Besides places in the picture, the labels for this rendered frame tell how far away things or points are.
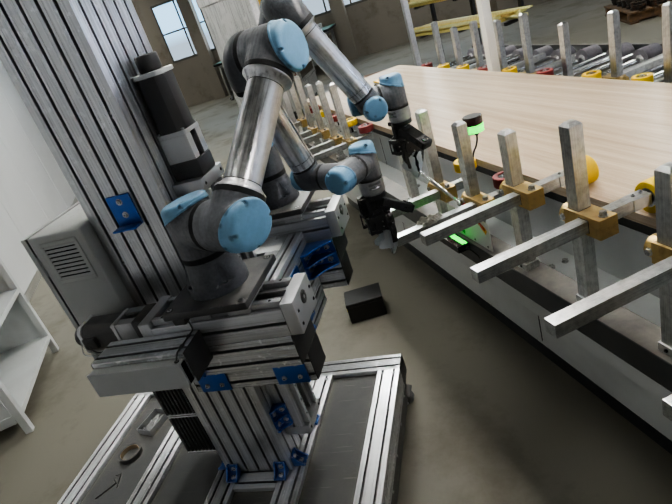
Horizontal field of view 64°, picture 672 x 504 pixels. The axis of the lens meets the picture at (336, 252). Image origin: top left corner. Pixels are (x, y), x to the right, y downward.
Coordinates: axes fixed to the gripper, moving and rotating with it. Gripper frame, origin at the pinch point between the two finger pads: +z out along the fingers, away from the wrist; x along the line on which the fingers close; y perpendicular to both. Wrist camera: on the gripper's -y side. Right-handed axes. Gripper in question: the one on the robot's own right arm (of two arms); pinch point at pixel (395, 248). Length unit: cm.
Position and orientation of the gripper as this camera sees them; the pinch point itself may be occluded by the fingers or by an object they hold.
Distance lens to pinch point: 168.4
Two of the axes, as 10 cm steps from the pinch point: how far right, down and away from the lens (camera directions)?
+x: 3.1, 3.3, -8.9
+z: 2.7, 8.7, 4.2
